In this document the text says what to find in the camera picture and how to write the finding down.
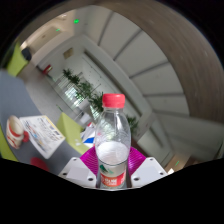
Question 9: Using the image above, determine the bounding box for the low green table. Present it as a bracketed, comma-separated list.
[55, 112, 91, 156]

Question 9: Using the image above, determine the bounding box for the red fire extinguisher cabinet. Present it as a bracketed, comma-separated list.
[41, 64, 53, 75]

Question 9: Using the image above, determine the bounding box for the black bag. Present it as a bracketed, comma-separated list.
[21, 46, 33, 62]

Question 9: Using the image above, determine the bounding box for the brown wall plaque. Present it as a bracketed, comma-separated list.
[63, 47, 74, 60]

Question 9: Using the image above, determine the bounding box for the row of green potted plants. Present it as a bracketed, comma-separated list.
[62, 68, 139, 134]

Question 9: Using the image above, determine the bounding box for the flat round red coaster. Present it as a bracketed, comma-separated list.
[29, 157, 51, 173]

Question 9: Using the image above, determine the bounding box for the red and white mug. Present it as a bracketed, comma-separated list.
[5, 115, 31, 150]

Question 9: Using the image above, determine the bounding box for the green seat cushion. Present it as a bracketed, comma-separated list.
[0, 126, 19, 163]

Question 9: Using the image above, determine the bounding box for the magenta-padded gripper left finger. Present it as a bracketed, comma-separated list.
[58, 148, 100, 189]

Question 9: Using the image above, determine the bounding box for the clear red-capped water bottle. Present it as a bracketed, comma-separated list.
[94, 93, 132, 190]

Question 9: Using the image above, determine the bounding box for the colourful printed magazine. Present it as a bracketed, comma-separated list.
[19, 114, 67, 160]

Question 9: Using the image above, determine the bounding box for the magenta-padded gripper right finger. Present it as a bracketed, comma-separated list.
[127, 147, 169, 189]

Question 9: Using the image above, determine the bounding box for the large green ottoman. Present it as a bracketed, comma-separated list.
[6, 41, 29, 78]

